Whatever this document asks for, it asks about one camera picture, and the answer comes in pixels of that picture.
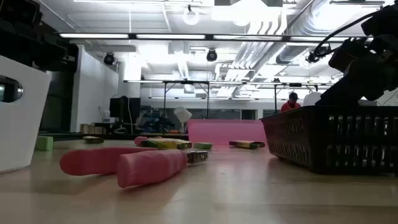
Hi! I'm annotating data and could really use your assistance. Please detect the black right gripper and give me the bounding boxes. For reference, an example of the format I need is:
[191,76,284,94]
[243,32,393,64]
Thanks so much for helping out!
[315,57,398,106]

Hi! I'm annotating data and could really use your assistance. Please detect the yellow battery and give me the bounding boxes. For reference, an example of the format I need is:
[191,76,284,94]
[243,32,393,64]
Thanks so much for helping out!
[139,138,193,151]

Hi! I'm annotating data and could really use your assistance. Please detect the black mesh basket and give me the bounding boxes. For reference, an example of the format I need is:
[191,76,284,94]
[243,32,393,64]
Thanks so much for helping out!
[260,105,398,175]

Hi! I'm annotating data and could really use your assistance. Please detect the person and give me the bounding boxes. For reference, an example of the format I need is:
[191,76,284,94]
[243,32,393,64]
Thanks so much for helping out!
[280,91,302,113]

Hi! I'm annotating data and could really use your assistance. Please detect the pink translucent bin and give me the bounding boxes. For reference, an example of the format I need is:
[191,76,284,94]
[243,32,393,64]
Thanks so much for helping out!
[187,119,268,146]

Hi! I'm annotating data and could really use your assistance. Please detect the white desk lamp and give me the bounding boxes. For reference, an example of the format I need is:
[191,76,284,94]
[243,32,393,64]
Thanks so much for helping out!
[173,106,193,133]

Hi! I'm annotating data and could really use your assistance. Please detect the long ceiling strip light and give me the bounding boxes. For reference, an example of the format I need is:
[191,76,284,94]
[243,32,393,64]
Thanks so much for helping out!
[57,32,374,43]

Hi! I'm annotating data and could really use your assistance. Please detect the black computer monitor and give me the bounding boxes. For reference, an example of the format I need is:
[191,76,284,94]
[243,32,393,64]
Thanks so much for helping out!
[109,96,141,124]

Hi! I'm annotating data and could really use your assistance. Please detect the wooden block stack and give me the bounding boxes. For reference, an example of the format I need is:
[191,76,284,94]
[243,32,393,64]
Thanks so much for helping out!
[80,123,106,135]

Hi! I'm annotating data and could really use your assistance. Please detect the white plastic tray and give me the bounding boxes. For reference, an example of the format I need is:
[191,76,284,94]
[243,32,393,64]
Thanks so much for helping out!
[0,55,52,174]

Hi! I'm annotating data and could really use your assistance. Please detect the silver ventilation duct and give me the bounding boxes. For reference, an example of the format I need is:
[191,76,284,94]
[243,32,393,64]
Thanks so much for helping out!
[276,0,374,65]

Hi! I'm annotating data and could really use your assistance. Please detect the round ceiling ring lamp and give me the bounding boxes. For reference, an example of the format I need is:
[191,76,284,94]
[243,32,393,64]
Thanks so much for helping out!
[182,4,200,26]

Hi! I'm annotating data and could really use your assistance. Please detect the black aluminium table frame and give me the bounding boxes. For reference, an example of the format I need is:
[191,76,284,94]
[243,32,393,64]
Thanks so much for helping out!
[39,133,189,141]

